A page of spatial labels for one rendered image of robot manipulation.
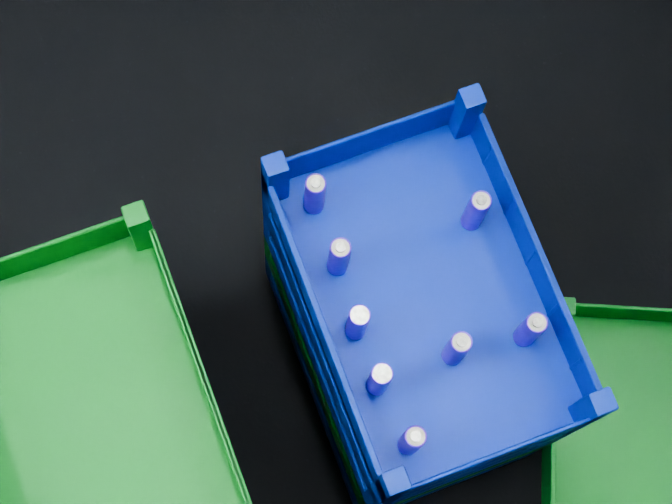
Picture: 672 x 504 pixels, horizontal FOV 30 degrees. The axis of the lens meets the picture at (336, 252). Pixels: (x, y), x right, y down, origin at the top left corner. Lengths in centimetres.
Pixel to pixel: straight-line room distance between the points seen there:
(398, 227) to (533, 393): 19
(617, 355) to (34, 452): 68
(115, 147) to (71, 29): 16
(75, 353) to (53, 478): 11
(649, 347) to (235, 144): 53
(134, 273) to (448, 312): 28
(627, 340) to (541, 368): 37
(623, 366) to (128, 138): 63
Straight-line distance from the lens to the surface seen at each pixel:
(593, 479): 144
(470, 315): 111
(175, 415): 109
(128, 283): 111
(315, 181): 106
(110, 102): 152
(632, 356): 147
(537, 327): 105
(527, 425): 110
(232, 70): 152
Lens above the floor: 140
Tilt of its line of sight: 75 degrees down
